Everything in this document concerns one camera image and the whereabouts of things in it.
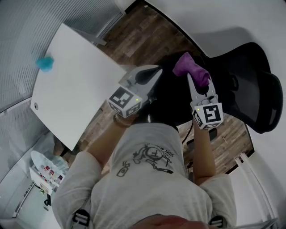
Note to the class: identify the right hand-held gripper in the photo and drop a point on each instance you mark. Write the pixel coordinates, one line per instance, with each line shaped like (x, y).
(210, 115)

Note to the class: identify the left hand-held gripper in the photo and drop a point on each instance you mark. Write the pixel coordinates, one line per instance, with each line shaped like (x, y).
(124, 101)

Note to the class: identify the purple cloth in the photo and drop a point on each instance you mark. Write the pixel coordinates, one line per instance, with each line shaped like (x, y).
(192, 69)

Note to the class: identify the person's right forearm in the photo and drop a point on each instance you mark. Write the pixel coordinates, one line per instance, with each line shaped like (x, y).
(203, 156)

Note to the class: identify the person's left forearm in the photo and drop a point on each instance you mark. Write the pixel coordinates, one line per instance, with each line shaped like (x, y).
(107, 143)

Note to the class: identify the small turquoise object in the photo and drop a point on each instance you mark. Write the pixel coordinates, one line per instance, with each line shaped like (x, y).
(45, 64)

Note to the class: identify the person's black trousers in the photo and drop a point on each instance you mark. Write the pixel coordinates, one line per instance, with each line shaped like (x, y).
(161, 116)

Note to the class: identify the black office chair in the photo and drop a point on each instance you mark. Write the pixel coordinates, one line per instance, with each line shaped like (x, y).
(245, 94)

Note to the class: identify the white desk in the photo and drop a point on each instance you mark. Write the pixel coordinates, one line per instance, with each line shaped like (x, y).
(73, 89)

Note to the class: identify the person's grey printed t-shirt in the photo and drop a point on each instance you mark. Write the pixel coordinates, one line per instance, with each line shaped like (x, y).
(145, 192)

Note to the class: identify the person's face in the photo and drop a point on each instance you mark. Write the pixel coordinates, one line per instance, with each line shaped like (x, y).
(174, 223)

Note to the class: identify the group of small red packets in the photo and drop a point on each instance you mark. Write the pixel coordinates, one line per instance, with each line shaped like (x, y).
(51, 174)

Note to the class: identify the round white table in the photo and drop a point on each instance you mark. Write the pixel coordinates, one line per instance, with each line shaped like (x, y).
(38, 159)

